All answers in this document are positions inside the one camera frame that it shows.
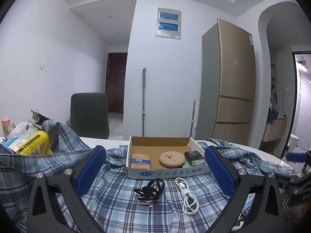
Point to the dark brown door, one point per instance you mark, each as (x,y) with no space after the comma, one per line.
(115,81)

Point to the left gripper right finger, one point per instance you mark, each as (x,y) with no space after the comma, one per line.
(266,212)

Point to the white toilet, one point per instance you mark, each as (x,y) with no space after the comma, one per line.
(292,142)

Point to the grey green mop handle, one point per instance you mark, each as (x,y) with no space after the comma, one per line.
(143,101)

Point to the white cardboard tray box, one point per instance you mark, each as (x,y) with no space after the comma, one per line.
(154,147)

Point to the gold three-door refrigerator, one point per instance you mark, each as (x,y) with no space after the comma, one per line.
(228,81)

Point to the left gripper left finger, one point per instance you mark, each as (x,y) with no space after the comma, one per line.
(44,211)

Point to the white wall switch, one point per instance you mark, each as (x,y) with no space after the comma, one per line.
(42,66)

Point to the black small box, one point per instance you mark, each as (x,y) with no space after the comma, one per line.
(194,158)

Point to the dark grey chair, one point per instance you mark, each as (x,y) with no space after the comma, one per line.
(89,115)

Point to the blue plaid shirt cloth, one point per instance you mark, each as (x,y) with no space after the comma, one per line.
(120,204)

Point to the yellow packet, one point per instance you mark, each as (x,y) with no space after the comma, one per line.
(38,144)

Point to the clear plastic bag items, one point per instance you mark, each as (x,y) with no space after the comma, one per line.
(19,136)

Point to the orange blue small box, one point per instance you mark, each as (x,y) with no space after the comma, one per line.
(140,161)

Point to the wall electrical panel box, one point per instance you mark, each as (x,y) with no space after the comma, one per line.
(168,23)

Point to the round tan cookie-shaped object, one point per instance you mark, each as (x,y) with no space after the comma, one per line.
(172,159)

